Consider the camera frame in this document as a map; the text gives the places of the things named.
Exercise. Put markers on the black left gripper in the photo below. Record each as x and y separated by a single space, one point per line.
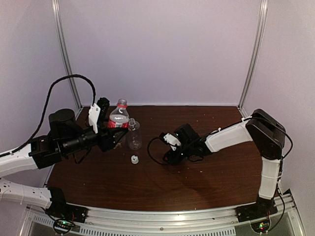
106 140

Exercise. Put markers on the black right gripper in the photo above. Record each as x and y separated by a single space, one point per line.
173 159

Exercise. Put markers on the red label soda bottle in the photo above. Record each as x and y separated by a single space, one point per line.
119 117

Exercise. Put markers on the clear plastic bottle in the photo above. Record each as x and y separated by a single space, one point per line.
134 138

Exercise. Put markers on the white bottle cap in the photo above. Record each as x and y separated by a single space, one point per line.
134 159

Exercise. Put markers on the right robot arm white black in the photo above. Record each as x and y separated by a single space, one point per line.
260 128

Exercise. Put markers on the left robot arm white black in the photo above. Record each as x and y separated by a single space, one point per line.
64 139

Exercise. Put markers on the left round circuit board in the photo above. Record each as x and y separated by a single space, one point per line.
62 226

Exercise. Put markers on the round circuit board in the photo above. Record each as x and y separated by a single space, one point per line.
261 226
62 226

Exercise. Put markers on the right round circuit board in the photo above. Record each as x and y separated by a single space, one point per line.
261 226

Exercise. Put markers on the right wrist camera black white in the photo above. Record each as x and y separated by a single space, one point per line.
170 140

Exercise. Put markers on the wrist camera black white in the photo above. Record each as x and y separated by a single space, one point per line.
170 140
97 113

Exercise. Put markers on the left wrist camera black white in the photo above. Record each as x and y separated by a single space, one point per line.
97 113

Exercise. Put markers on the aluminium front rail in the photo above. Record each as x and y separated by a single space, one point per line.
223 221

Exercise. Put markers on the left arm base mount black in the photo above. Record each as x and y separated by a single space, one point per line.
67 211

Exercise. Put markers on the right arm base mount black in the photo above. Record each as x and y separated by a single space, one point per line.
254 211

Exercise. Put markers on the left aluminium frame post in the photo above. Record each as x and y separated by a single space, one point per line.
64 53

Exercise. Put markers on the aluminium frame post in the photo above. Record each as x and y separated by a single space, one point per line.
262 17
64 53

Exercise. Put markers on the right aluminium frame post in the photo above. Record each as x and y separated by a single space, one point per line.
262 17

